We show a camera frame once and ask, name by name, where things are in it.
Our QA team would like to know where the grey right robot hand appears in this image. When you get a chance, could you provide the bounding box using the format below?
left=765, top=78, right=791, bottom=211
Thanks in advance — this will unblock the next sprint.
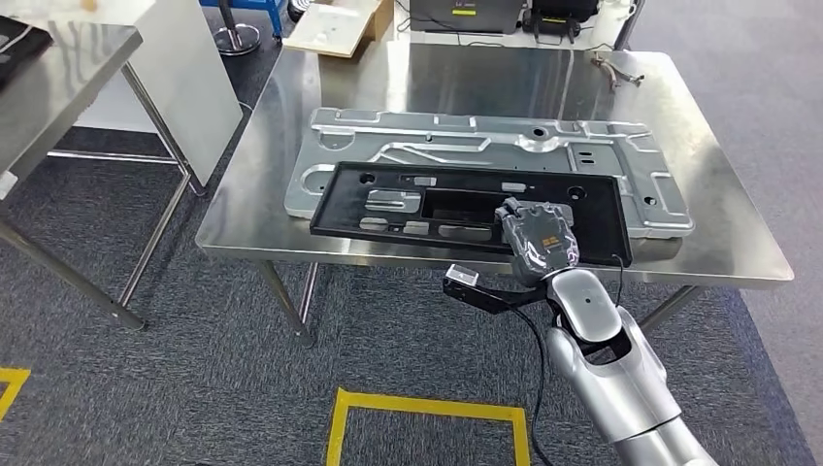
left=493, top=197, right=581, bottom=288

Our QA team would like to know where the steel workbench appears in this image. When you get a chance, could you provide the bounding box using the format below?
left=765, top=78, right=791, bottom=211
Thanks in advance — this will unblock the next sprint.
left=194, top=33, right=795, bottom=351

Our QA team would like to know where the stamped grey metal plate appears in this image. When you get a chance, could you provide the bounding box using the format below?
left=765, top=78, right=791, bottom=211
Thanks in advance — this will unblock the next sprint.
left=283, top=107, right=697, bottom=241

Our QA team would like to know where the small metal hand tool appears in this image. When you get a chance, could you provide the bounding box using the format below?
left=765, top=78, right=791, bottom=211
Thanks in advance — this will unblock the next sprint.
left=590, top=52, right=646, bottom=89

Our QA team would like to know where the yellow floor tape square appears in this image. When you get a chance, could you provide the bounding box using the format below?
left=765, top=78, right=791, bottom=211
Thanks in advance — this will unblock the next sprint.
left=325, top=386, right=533, bottom=466

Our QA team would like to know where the white plastic container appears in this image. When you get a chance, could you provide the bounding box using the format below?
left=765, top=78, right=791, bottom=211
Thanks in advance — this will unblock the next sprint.
left=590, top=0, right=635, bottom=50

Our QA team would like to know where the black device with yellow label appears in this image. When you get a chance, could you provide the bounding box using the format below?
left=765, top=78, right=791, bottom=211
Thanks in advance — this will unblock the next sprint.
left=520, top=0, right=601, bottom=45

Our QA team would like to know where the metal pole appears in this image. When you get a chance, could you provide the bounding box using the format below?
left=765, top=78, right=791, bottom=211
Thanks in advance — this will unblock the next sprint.
left=612, top=0, right=645, bottom=51

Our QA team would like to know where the grey case with yellow label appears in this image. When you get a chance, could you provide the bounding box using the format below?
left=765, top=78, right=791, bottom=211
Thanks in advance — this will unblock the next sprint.
left=409, top=0, right=523, bottom=35

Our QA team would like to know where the cardboard box with white insert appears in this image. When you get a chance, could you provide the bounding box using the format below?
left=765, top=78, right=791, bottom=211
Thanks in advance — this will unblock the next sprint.
left=281, top=0, right=395, bottom=59

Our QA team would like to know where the blue metal rack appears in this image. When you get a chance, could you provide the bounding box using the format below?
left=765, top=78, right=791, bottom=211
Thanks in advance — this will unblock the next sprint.
left=199, top=0, right=287, bottom=39

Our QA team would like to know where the silver chair base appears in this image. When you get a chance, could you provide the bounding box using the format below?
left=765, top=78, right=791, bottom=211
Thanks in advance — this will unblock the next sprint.
left=212, top=0, right=263, bottom=57

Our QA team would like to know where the white board panel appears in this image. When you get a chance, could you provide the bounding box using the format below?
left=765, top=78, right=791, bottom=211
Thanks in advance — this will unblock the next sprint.
left=74, top=0, right=245, bottom=187

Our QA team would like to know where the steel table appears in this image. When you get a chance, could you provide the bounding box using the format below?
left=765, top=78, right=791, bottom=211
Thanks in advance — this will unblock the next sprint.
left=0, top=16, right=211, bottom=332

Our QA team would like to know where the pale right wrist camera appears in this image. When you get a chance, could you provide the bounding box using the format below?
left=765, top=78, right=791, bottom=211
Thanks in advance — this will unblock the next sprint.
left=442, top=263, right=551, bottom=316

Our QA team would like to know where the thin black cable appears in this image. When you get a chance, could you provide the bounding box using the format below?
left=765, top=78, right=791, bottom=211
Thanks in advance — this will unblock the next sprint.
left=610, top=253, right=626, bottom=309

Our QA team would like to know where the thick black cable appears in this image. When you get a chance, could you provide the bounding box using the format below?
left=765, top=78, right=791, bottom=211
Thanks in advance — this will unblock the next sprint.
left=510, top=307, right=547, bottom=466

